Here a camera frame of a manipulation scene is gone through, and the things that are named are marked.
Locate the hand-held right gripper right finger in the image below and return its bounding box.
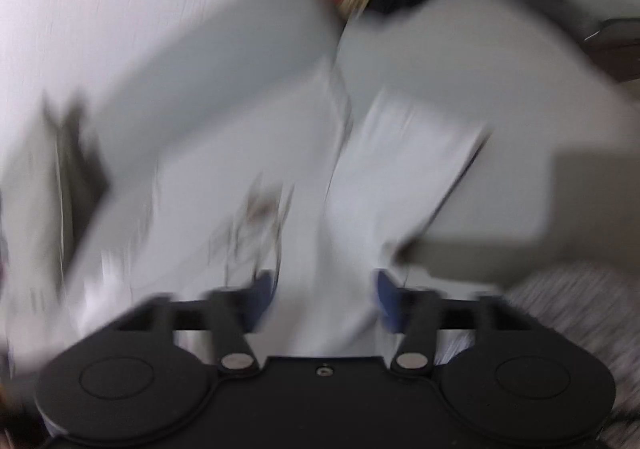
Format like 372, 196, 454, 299
372, 269, 537, 373

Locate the white t-shirt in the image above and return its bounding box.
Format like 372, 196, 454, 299
65, 89, 493, 370

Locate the blue white patterned rug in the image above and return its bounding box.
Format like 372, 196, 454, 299
507, 264, 640, 445

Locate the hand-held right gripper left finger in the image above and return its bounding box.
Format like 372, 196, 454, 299
107, 270, 277, 373

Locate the grey sofa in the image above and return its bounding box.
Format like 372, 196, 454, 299
55, 0, 640, 290

